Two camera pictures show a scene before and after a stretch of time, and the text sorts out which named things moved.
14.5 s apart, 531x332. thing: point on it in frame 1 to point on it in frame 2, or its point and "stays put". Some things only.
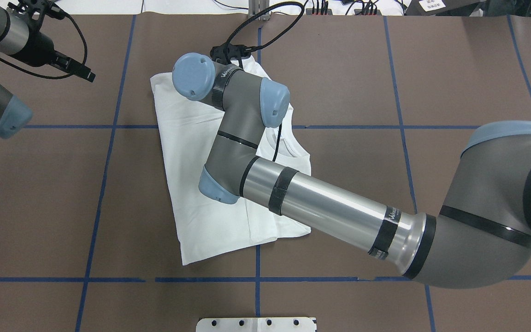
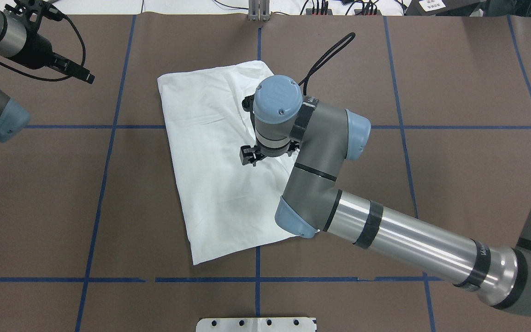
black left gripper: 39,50 stays put
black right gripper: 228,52 to 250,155
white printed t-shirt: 209,227 stays put
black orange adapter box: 309,11 stays put
